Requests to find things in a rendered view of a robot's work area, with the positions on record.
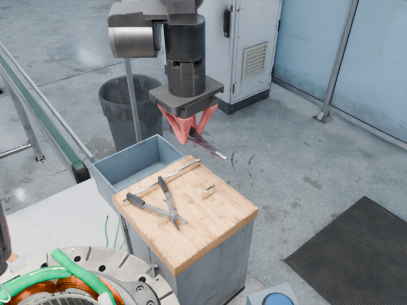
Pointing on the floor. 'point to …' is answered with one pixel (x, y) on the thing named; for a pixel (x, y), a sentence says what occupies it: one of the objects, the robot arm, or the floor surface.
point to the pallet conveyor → (19, 98)
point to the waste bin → (125, 129)
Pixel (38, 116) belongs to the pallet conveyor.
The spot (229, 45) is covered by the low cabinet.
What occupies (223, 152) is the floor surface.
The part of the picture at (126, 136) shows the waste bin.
